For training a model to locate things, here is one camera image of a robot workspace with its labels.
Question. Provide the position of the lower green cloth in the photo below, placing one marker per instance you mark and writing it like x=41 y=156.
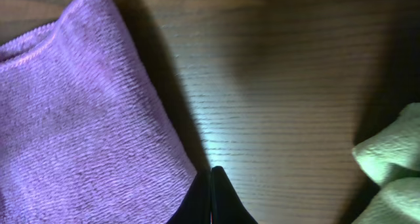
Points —
x=391 y=160

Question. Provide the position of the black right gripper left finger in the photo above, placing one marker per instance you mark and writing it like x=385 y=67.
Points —
x=196 y=205

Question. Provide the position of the purple microfiber cloth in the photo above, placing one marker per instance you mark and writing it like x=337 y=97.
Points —
x=84 y=135

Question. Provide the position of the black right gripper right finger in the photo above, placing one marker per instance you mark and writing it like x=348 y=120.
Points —
x=226 y=206

